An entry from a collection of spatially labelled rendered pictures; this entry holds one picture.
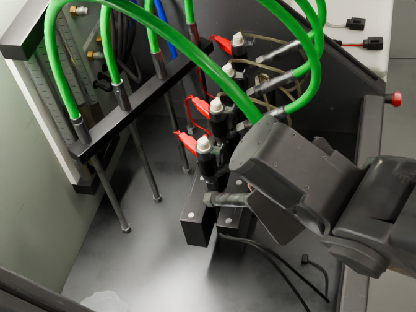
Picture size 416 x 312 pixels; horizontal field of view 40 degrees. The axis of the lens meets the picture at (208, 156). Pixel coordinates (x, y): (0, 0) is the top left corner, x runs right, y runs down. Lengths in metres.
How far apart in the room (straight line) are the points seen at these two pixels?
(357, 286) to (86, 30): 0.64
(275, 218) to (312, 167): 0.14
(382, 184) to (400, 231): 0.05
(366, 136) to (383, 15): 0.32
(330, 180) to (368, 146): 0.61
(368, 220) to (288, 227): 0.18
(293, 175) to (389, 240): 0.09
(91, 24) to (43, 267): 0.45
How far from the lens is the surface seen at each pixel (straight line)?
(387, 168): 0.43
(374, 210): 0.41
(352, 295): 0.90
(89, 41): 1.09
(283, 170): 0.44
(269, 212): 0.57
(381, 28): 1.25
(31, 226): 0.98
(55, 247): 1.06
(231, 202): 0.73
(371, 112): 1.12
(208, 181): 0.90
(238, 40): 1.00
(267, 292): 1.03
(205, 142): 0.83
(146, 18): 0.58
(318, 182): 0.45
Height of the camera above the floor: 1.76
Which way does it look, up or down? 50 degrees down
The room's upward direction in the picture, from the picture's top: 12 degrees counter-clockwise
